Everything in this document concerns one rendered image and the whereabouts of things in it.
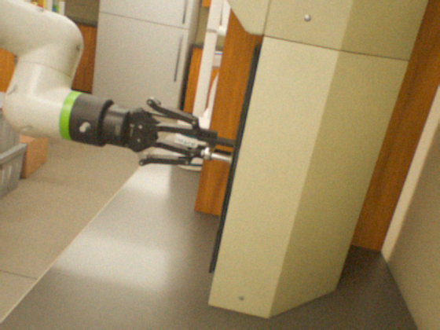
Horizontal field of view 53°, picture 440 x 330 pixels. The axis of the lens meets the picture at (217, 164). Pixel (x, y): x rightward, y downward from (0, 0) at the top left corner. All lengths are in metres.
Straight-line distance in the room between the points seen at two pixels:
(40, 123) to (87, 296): 0.31
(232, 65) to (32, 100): 0.45
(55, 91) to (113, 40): 5.05
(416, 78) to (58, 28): 0.75
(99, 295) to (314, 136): 0.45
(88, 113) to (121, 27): 5.05
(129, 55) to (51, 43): 4.98
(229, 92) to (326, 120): 0.40
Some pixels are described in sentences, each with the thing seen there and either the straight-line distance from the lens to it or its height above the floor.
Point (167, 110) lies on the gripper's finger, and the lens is 0.80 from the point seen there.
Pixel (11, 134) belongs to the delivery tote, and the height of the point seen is 0.43.
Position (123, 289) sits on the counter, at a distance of 0.83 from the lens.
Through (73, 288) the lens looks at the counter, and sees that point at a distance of 0.83.
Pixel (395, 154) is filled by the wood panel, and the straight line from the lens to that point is 1.12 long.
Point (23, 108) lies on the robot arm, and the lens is 0.85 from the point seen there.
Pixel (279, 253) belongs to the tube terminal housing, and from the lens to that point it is 0.76.
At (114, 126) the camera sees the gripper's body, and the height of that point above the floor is 1.21.
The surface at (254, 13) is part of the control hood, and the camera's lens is 0.66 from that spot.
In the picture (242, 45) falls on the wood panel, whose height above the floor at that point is 1.37.
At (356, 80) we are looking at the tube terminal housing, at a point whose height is 1.37.
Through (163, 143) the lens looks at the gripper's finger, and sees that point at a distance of 0.81.
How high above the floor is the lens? 1.43
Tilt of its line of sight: 19 degrees down
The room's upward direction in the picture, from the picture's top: 11 degrees clockwise
